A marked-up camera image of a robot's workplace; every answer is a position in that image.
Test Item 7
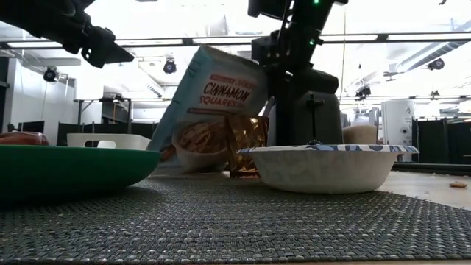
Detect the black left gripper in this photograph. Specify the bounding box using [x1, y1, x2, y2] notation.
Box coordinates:
[61, 6, 135, 70]

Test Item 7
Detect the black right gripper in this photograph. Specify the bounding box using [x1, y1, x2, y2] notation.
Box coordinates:
[251, 30, 341, 146]

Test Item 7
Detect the silver table knife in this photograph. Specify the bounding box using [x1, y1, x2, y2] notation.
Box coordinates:
[261, 95, 277, 119]

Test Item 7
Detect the blue cinnamon squares cereal box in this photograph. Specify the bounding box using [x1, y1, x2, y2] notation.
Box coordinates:
[146, 44, 269, 174]

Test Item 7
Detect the white plastic container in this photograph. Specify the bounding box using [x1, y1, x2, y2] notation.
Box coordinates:
[66, 132, 152, 151]

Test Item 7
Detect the black two-slot toaster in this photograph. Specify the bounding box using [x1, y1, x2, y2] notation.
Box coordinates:
[275, 90, 346, 147]

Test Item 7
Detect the amber glass cup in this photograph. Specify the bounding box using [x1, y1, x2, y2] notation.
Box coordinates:
[224, 116, 269, 178]

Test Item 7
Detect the black overhead beam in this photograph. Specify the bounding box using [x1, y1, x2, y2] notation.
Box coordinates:
[0, 32, 471, 51]

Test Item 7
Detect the black-legged background table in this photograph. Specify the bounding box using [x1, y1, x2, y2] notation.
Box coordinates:
[73, 97, 172, 133]

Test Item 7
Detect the blue patterned paper bowl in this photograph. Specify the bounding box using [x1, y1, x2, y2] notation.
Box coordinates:
[236, 144, 420, 195]

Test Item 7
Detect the glass of milk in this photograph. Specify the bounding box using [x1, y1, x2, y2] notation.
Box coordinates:
[341, 106, 380, 146]

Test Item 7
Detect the black partition panel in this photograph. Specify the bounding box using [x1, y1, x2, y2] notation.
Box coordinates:
[411, 117, 471, 166]
[18, 120, 159, 146]

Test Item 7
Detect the white cylindrical appliance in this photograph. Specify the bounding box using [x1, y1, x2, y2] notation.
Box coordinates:
[380, 99, 415, 163]

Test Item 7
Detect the green plastic plate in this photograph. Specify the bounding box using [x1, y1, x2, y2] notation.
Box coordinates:
[0, 144, 162, 202]

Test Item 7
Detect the grey woven placemat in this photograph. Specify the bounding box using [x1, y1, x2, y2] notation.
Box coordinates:
[0, 174, 471, 263]

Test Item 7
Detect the black aluminium table frame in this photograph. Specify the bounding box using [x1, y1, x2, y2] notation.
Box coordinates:
[392, 163, 471, 174]

